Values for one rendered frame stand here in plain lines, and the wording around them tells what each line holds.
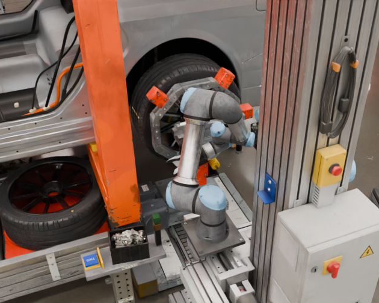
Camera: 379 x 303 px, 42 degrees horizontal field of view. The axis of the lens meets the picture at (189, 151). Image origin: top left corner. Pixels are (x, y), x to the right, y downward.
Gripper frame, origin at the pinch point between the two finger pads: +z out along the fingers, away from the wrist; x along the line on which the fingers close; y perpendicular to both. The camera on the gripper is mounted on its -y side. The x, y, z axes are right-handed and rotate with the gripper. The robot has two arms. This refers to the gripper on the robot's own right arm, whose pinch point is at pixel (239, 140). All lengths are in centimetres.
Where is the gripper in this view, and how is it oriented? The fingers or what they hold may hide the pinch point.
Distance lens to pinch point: 279.5
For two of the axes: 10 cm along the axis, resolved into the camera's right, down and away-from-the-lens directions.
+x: 3.5, 5.4, -7.6
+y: -0.3, -8.1, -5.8
